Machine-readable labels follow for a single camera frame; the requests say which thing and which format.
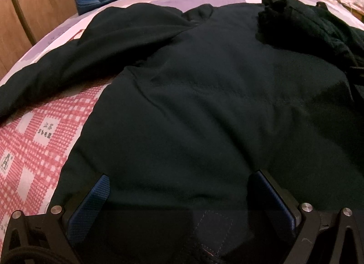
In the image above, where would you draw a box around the wooden wardrobe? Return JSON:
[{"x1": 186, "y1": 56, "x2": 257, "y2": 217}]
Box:
[{"x1": 1, "y1": 0, "x2": 76, "y2": 77}]

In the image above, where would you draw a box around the red white checkered cloth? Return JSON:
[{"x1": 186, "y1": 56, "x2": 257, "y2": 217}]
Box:
[{"x1": 1, "y1": 81, "x2": 109, "y2": 238}]

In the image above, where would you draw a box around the dark navy large jacket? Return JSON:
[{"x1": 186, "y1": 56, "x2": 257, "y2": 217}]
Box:
[{"x1": 1, "y1": 0, "x2": 363, "y2": 263}]

